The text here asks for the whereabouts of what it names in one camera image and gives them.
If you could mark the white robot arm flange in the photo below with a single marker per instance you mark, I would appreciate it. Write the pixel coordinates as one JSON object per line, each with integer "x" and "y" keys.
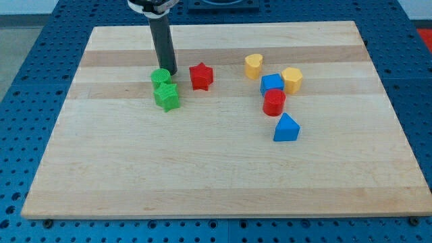
{"x": 152, "y": 9}

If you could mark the red star block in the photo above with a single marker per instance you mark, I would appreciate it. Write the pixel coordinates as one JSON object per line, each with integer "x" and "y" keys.
{"x": 201, "y": 76}

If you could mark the green star block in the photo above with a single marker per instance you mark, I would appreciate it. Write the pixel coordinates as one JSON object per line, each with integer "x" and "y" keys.
{"x": 167, "y": 97}

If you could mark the light wooden board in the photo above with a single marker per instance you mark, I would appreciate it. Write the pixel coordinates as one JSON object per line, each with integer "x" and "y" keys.
{"x": 115, "y": 154}

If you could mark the red cylinder block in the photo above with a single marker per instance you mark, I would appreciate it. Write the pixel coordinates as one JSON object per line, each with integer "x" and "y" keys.
{"x": 274, "y": 101}

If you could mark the yellow heart block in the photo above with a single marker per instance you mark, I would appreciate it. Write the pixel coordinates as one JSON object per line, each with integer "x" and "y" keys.
{"x": 253, "y": 66}

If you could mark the blue cube block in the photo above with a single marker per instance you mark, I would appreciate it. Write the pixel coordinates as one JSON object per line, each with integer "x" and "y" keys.
{"x": 271, "y": 81}

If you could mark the blue triangle block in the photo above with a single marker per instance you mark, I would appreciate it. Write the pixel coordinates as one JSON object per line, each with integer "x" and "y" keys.
{"x": 286, "y": 130}

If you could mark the green cylinder block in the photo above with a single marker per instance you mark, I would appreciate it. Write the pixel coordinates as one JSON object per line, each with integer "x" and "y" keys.
{"x": 159, "y": 77}

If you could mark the yellow hexagon block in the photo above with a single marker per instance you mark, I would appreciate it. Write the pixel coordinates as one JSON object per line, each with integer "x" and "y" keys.
{"x": 292, "y": 78}

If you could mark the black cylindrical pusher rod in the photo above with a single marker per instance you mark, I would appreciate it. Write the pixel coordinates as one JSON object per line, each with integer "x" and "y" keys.
{"x": 162, "y": 40}

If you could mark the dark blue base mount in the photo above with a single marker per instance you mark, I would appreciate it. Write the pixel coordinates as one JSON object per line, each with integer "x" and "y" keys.
{"x": 223, "y": 5}

